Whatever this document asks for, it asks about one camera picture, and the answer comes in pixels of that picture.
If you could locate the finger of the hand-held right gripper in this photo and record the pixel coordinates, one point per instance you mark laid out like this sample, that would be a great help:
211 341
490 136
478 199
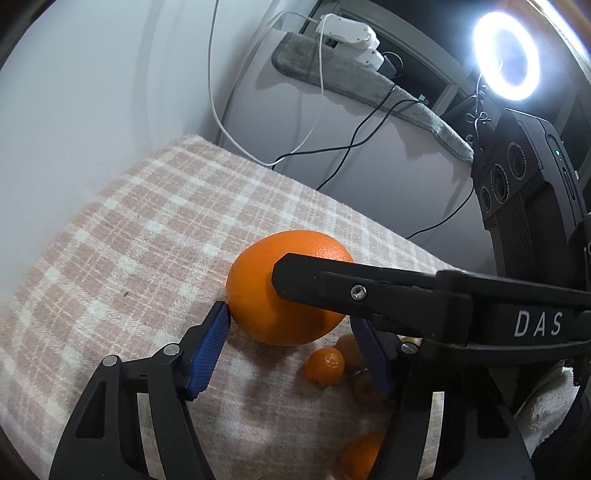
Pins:
323 281

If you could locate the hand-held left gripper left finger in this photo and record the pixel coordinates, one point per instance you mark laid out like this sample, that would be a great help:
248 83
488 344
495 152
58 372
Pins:
210 350

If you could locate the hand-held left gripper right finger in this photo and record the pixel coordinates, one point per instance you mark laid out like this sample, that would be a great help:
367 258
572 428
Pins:
371 355

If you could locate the yellow-brown round fruit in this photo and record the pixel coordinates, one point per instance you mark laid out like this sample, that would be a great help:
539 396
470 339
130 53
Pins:
348 350

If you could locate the green-brown kiwi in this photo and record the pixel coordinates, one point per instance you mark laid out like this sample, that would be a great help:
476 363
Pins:
362 385

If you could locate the small tangerine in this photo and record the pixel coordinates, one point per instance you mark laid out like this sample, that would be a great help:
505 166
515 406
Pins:
323 367
360 459

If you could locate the large orange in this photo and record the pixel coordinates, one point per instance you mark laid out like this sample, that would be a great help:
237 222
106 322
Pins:
256 286

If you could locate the person's right hand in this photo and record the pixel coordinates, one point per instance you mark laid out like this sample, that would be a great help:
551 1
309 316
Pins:
549 401

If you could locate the pink plaid blanket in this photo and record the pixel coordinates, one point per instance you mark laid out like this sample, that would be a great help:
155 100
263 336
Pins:
138 230

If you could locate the grey fleece mat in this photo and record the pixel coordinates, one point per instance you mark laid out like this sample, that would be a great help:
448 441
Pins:
346 76

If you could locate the black power adapter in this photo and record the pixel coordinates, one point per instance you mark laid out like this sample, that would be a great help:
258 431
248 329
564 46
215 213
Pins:
390 65

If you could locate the white charger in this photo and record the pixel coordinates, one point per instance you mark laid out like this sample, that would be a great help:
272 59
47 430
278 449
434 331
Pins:
371 59

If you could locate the white power strip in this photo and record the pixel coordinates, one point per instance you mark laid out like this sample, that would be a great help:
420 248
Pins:
346 30

